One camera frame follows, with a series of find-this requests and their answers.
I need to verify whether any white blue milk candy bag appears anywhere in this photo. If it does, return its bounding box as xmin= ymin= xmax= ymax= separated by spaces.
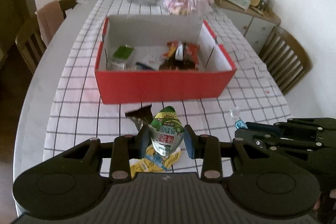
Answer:
xmin=134 ymin=46 xmax=166 ymax=71

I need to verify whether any pink cloth on chair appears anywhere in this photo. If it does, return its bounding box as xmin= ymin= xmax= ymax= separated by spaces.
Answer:
xmin=35 ymin=0 xmax=64 ymax=46

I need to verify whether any green snack packet in box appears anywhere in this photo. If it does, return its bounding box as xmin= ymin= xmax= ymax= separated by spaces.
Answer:
xmin=112 ymin=46 xmax=134 ymax=60

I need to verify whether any red chip snack bag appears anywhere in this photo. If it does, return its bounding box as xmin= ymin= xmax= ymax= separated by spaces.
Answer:
xmin=159 ymin=40 xmax=200 ymax=71

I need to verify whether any right wooden chair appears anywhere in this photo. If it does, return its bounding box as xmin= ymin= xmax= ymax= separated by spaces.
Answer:
xmin=259 ymin=26 xmax=313 ymax=95

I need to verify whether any wooden chair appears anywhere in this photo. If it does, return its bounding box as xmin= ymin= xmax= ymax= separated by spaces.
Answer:
xmin=15 ymin=0 xmax=78 ymax=73
xmin=259 ymin=26 xmax=313 ymax=95

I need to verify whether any pink clear plastic bag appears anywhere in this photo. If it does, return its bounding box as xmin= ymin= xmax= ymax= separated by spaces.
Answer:
xmin=159 ymin=0 xmax=214 ymax=16

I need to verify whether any white black grid tablecloth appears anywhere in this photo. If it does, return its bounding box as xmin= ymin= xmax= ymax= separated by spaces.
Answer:
xmin=43 ymin=0 xmax=290 ymax=173

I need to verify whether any black snack packet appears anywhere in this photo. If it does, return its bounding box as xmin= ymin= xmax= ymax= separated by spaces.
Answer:
xmin=125 ymin=104 xmax=153 ymax=131

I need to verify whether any left wooden chair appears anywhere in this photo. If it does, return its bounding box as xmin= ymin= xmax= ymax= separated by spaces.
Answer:
xmin=15 ymin=0 xmax=78 ymax=73

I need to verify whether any brown white small snack packet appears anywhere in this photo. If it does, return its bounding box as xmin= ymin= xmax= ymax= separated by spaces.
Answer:
xmin=230 ymin=107 xmax=248 ymax=129

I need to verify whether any yellow minion snack pack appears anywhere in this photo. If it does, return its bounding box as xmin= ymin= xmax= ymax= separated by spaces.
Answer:
xmin=129 ymin=145 xmax=181 ymax=178

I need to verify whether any green white jelly pouch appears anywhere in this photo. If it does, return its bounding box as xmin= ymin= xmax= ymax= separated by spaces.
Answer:
xmin=149 ymin=106 xmax=184 ymax=156

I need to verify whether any white sideboard cabinet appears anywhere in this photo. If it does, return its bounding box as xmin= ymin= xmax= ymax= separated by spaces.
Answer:
xmin=214 ymin=0 xmax=281 ymax=54

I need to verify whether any red white cardboard box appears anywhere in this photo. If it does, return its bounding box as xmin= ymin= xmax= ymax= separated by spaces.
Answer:
xmin=94 ymin=15 xmax=236 ymax=104

